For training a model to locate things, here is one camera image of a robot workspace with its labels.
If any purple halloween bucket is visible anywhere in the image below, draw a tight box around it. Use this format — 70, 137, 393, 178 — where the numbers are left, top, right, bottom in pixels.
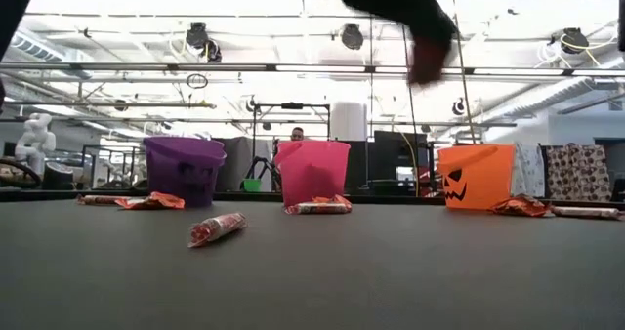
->
142, 135, 228, 209

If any white red candy roll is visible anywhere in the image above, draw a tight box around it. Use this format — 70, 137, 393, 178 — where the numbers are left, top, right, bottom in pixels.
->
187, 212, 249, 249
549, 204, 625, 222
284, 201, 354, 216
75, 193, 124, 206

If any brown patterned hanging cloth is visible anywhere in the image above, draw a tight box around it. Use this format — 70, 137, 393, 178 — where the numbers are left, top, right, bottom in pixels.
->
543, 144, 614, 202

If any white cylinder column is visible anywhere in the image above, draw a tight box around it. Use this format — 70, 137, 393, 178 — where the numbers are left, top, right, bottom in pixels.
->
330, 101, 369, 143

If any long ceiling light bar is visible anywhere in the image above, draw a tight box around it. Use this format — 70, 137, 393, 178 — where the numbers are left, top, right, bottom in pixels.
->
0, 62, 625, 77

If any orange jack-o-lantern bucket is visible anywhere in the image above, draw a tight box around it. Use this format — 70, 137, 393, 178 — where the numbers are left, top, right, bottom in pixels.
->
436, 144, 516, 211

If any silver ventilation duct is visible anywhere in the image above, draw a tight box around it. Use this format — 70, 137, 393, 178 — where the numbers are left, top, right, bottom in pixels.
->
480, 75, 604, 124

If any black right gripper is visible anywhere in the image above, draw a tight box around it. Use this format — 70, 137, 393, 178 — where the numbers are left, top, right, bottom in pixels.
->
336, 0, 458, 46

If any grey fabric panel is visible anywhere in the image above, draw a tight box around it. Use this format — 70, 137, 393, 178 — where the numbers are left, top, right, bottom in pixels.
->
214, 135, 274, 192

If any dark red candy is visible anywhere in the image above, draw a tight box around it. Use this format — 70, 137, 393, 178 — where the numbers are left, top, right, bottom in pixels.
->
407, 35, 451, 86

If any orange peanut butter cup packet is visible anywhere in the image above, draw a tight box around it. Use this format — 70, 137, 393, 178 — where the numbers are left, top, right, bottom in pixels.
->
311, 193, 354, 207
113, 190, 187, 211
489, 193, 552, 219

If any black gantry frame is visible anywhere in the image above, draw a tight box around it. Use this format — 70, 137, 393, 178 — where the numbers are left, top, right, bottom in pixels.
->
251, 102, 332, 142

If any black monitor screen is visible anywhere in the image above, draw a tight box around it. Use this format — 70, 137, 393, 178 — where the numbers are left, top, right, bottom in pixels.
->
373, 130, 431, 197

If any white patterned hanging cloth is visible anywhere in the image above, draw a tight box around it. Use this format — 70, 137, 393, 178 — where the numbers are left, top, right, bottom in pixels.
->
511, 142, 547, 199

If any yellow orange hanging cord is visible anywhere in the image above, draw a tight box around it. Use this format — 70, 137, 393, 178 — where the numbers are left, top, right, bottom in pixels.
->
447, 0, 479, 146

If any pink halloween bucket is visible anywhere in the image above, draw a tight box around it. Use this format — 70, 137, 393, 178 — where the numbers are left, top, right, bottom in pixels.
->
273, 140, 353, 209

